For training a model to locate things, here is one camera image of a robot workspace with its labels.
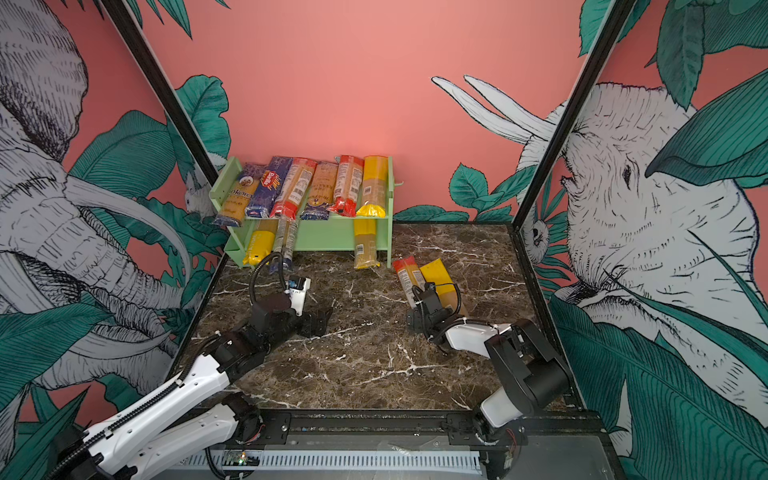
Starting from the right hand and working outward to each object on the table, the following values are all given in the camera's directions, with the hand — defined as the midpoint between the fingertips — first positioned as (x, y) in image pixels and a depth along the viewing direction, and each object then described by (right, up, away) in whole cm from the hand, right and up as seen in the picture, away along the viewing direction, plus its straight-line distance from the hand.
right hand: (419, 312), depth 94 cm
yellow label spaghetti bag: (-51, +23, 0) cm, 55 cm away
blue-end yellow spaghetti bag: (-30, +38, -6) cm, 48 cm away
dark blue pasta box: (-46, +39, -6) cm, 61 cm away
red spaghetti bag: (-37, +38, -8) cm, 54 cm away
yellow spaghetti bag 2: (+7, +12, +10) cm, 17 cm away
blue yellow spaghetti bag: (-53, +36, -8) cm, 65 cm away
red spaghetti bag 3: (-2, +11, +7) cm, 13 cm away
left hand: (-28, +6, -17) cm, 33 cm away
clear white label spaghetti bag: (-43, +24, +1) cm, 49 cm away
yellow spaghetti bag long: (-14, +41, -3) cm, 44 cm away
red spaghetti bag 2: (-22, +40, -6) cm, 46 cm away
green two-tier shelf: (-56, +24, +3) cm, 61 cm away
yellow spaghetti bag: (-17, +22, -1) cm, 28 cm away
